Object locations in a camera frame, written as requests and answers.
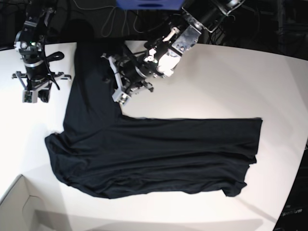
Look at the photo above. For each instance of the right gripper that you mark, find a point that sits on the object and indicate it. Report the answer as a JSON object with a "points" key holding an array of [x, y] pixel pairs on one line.
{"points": [[41, 83]]}

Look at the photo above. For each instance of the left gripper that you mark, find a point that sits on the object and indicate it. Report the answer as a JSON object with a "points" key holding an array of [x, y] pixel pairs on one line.
{"points": [[130, 73]]}

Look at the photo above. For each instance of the black t-shirt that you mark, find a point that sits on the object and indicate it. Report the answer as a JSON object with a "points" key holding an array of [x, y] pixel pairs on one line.
{"points": [[106, 154]]}

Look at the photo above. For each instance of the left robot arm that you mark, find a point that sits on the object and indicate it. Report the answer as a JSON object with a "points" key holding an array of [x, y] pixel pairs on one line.
{"points": [[161, 55]]}

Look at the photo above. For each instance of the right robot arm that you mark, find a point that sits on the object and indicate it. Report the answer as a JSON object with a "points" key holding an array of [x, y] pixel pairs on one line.
{"points": [[30, 42]]}

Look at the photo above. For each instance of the blue box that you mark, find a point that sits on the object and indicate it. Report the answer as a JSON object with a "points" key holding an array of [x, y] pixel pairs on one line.
{"points": [[149, 4]]}

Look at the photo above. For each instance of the white cardboard box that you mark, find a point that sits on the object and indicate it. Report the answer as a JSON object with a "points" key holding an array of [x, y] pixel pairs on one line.
{"points": [[17, 212]]}

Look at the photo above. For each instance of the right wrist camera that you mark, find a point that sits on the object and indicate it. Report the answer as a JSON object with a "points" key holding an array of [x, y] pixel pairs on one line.
{"points": [[30, 96]]}

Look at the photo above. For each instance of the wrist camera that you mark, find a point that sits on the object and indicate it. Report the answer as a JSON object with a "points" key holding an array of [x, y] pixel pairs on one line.
{"points": [[121, 97], [30, 96]]}

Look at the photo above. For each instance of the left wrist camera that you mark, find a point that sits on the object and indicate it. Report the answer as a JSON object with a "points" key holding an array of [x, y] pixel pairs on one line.
{"points": [[121, 97]]}

